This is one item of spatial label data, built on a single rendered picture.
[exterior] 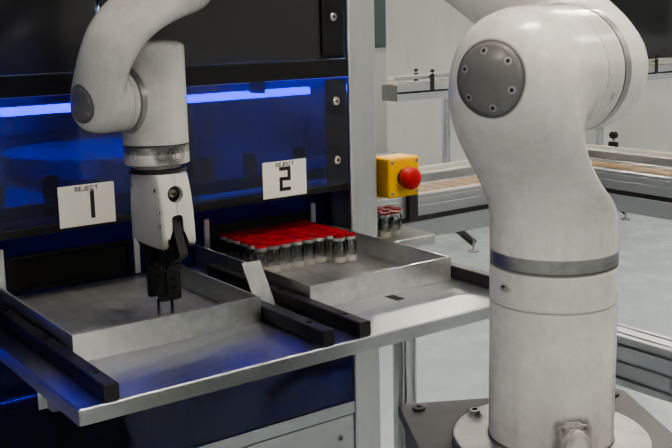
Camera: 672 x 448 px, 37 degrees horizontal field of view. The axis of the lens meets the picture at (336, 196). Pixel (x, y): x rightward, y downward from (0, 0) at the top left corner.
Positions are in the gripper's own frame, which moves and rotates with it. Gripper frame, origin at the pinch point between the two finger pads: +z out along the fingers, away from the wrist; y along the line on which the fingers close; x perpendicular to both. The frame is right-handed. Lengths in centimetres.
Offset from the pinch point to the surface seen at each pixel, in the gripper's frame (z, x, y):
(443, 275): 5.0, -43.0, -7.1
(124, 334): 3.5, 9.0, -7.1
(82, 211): -7.4, 3.3, 18.7
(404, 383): 40, -69, 34
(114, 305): 5.5, 1.9, 12.5
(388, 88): 1, -274, 295
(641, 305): 93, -299, 150
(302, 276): 5.5, -27.5, 8.4
